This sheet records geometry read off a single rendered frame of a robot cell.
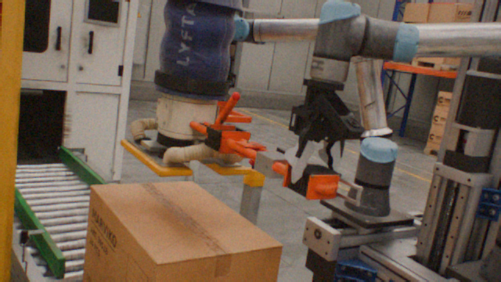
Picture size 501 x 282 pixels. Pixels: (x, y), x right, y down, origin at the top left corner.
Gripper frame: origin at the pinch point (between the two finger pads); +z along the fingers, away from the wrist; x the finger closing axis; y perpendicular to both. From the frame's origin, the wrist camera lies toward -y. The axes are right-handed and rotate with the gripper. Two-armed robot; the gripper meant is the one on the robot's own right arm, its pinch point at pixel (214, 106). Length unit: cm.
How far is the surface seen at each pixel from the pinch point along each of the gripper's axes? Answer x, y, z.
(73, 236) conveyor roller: -37, -46, 72
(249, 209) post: 20.7, 5.5, 42.5
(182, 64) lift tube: -34, 38, -17
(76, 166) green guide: -15, -134, 65
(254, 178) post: 20.7, 5.9, 28.7
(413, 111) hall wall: 834, -517, 66
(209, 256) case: -30, 60, 31
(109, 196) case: -42, 12, 30
